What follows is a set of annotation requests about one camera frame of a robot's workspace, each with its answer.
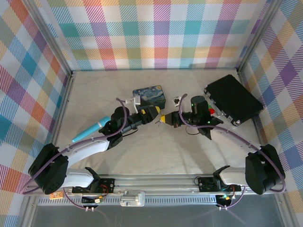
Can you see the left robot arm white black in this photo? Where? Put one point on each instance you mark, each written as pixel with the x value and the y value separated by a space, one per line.
pixel 90 147

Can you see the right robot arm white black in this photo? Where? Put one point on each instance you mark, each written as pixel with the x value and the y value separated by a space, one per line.
pixel 228 140

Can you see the green padlock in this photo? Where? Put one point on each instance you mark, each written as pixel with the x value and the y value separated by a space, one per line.
pixel 210 107

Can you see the starry night painted tin box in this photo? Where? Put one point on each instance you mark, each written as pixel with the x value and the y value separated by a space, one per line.
pixel 151 94

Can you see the small black white square tag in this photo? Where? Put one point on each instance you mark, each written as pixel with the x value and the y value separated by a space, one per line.
pixel 176 100

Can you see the teal plastic cylinder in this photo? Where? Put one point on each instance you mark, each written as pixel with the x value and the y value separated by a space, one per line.
pixel 91 129

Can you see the black hard case silver latches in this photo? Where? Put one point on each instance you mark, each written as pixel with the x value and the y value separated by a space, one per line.
pixel 234 97

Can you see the perforated metal strip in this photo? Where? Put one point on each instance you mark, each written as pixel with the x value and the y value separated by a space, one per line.
pixel 177 201

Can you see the orange tag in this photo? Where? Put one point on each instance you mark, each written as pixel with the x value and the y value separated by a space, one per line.
pixel 56 195

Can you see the aluminium table edge rail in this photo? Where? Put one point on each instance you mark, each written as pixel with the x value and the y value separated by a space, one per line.
pixel 62 106
pixel 258 130

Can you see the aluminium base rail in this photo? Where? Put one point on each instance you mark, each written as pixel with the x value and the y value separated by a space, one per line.
pixel 154 182

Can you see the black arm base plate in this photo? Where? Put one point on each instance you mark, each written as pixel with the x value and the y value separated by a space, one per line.
pixel 206 183
pixel 106 185

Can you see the grey rail clamp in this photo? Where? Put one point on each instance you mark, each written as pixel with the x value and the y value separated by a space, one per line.
pixel 132 199

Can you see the aluminium corner post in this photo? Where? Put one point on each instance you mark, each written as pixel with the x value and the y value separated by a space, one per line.
pixel 256 35
pixel 55 45

